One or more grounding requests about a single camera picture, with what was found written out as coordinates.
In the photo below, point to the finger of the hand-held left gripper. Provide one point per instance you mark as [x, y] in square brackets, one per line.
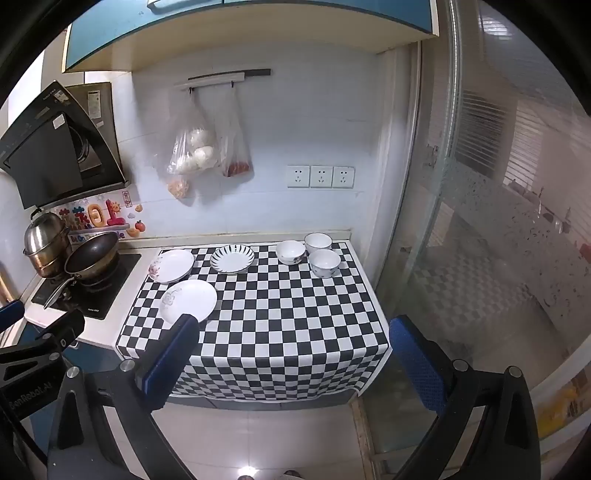
[62, 332]
[10, 314]

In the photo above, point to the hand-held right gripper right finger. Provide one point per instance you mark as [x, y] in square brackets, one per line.
[415, 364]

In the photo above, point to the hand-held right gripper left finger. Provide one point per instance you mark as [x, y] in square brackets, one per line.
[171, 357]

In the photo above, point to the white plate grey floral print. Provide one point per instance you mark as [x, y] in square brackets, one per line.
[191, 300]

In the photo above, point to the white plate red floral print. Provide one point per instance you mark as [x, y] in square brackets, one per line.
[173, 265]

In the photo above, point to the white plate blue striped rim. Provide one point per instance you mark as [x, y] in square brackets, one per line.
[232, 259]

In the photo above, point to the white bowl coloured dots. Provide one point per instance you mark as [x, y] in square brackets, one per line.
[324, 264]

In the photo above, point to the white ceramic bowl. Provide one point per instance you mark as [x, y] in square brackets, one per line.
[291, 251]
[317, 241]

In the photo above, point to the blue base cabinet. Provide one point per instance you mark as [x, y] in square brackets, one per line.
[99, 357]

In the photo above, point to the black induction cooktop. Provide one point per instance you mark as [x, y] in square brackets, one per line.
[115, 286]

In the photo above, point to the stainless steel steamer pot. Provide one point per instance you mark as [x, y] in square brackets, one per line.
[44, 240]

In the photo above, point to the dark frying pan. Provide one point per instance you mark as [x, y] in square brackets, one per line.
[92, 254]

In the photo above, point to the black white checkered cloth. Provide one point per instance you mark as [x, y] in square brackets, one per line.
[277, 323]

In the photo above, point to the yellow object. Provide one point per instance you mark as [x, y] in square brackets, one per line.
[561, 410]

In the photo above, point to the black range hood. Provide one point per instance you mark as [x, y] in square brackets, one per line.
[46, 152]

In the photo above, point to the glass sliding door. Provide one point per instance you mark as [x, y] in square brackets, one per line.
[485, 184]

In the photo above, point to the plastic bag with red contents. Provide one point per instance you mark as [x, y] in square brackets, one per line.
[235, 157]

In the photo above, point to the plastic bag of white buns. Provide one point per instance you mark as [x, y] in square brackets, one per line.
[196, 147]

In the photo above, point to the colourful wall stickers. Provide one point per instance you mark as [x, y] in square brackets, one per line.
[94, 214]

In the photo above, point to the white wall socket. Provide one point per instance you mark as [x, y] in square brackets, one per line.
[321, 177]
[343, 177]
[298, 177]

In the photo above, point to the wall hook rail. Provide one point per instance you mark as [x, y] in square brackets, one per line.
[221, 78]

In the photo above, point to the blue wall cabinet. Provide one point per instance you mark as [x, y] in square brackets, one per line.
[138, 32]

